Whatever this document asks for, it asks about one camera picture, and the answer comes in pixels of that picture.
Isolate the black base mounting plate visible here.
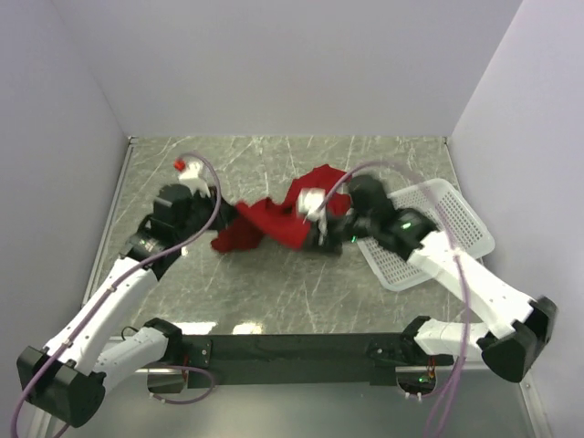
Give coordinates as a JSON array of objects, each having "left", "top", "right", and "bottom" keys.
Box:
[{"left": 183, "top": 333, "right": 438, "bottom": 386}]

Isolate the red t shirt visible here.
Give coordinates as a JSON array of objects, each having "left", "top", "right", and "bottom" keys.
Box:
[{"left": 211, "top": 164, "right": 345, "bottom": 254}]

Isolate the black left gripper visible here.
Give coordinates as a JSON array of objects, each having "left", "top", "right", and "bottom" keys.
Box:
[{"left": 175, "top": 184, "right": 240, "bottom": 242}]

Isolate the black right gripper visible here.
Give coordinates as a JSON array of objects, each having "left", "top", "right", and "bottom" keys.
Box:
[{"left": 300, "top": 207, "right": 377, "bottom": 256}]

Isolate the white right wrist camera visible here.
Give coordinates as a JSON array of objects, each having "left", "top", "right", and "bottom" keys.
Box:
[{"left": 297, "top": 188, "right": 327, "bottom": 232}]

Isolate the white plastic basket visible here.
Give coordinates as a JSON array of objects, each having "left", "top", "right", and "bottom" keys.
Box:
[{"left": 357, "top": 178, "right": 495, "bottom": 292}]

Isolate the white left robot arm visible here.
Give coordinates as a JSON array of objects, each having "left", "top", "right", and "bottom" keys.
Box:
[{"left": 16, "top": 183, "right": 235, "bottom": 428}]

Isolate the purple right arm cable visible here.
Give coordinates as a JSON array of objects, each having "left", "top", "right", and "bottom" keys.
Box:
[{"left": 314, "top": 160, "right": 474, "bottom": 438}]

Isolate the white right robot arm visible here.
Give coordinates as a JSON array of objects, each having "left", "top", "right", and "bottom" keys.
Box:
[{"left": 297, "top": 174, "right": 558, "bottom": 383}]

